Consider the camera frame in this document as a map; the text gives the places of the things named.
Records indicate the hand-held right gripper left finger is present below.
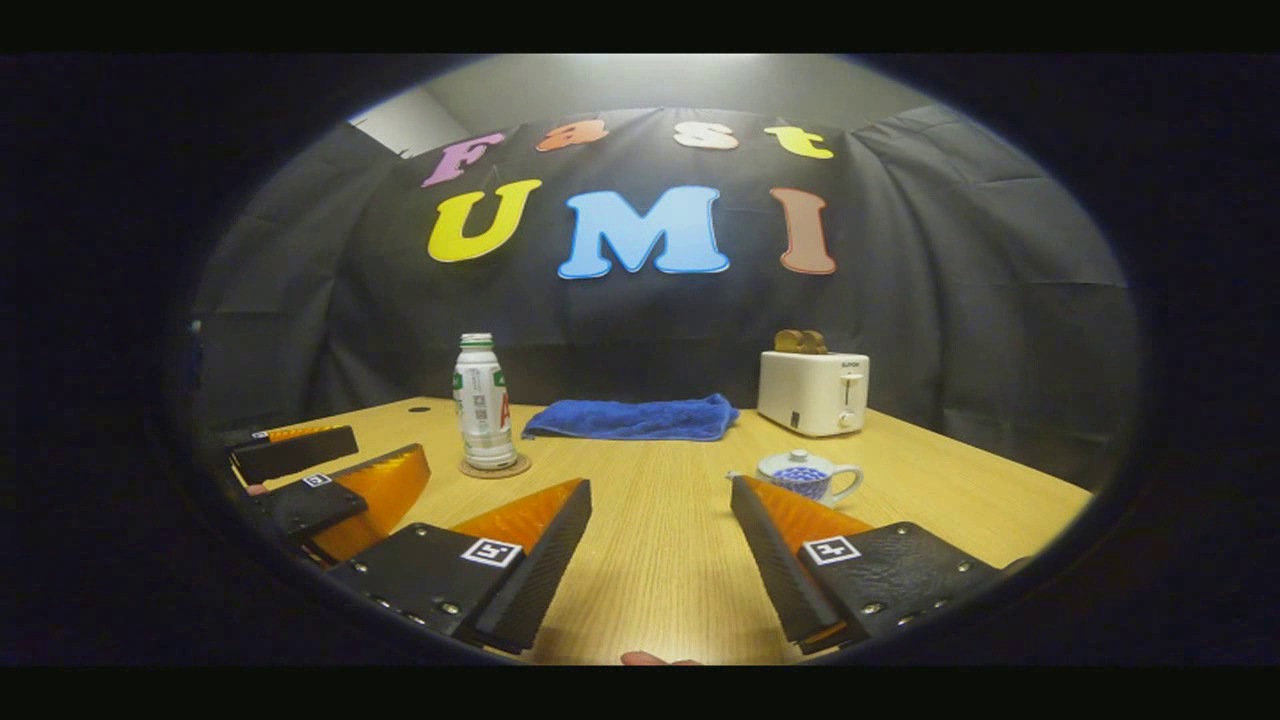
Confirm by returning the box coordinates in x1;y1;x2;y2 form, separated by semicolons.
325;477;594;656

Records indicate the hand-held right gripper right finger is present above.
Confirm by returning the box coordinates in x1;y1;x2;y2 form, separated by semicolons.
730;474;1001;656

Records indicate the white blue-patterned teacup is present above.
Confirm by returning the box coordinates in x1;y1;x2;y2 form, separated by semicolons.
728;465;864;506

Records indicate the white blue-patterned teacup lid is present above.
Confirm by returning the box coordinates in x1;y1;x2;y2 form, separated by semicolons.
757;449;833;478

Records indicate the round brown coaster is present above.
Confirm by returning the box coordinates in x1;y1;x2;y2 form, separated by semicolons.
459;452;532;480

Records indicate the white water bottle green label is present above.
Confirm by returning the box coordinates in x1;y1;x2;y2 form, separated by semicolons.
453;333;518;471

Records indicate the white toaster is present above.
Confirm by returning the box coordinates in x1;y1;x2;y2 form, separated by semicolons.
757;350;871;438

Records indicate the blue towel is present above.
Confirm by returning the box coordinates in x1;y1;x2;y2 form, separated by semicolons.
521;393;741;443

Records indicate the black backdrop cloth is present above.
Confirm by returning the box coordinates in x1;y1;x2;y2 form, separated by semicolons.
190;100;1141;491

